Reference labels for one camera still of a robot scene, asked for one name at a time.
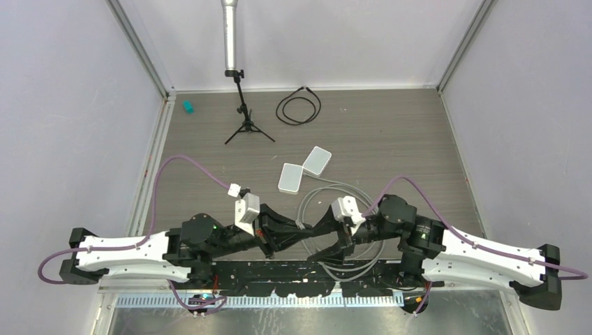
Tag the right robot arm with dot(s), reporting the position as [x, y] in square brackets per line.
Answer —
[433, 252]

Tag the teal small block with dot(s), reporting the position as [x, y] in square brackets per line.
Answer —
[188, 107]

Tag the white slotted cable duct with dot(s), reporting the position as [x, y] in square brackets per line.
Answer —
[336, 299]

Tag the white network switch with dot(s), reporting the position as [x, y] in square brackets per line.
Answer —
[316, 162]
[290, 178]

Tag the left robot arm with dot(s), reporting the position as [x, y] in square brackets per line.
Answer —
[182, 254]

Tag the black tripod stand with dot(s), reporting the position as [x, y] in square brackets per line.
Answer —
[248, 126]

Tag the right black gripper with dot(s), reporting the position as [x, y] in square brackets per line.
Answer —
[345, 243]

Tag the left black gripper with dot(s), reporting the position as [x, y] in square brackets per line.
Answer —
[267, 223]

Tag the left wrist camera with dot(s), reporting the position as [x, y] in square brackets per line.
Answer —
[247, 208]

